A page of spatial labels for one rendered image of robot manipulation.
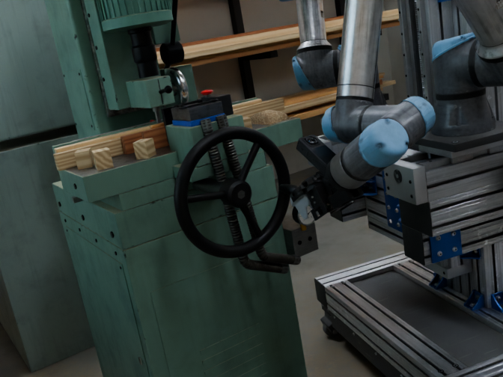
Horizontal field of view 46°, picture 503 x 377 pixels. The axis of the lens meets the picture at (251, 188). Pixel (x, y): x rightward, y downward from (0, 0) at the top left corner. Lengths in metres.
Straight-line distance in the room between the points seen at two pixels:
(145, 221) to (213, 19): 3.09
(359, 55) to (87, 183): 0.64
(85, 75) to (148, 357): 0.76
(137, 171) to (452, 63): 0.77
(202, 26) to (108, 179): 3.04
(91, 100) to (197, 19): 2.67
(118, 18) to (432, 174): 0.82
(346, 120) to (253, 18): 3.41
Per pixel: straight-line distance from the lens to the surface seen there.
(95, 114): 1.69
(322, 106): 4.32
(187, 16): 4.26
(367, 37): 1.20
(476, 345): 1.79
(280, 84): 4.64
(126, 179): 1.36
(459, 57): 1.47
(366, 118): 1.14
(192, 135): 1.31
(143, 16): 1.46
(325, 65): 1.91
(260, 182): 1.53
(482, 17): 1.33
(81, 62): 1.69
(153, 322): 1.47
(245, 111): 1.67
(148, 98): 1.49
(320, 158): 1.16
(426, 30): 1.72
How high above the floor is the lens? 1.14
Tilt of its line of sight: 15 degrees down
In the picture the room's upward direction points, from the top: 10 degrees counter-clockwise
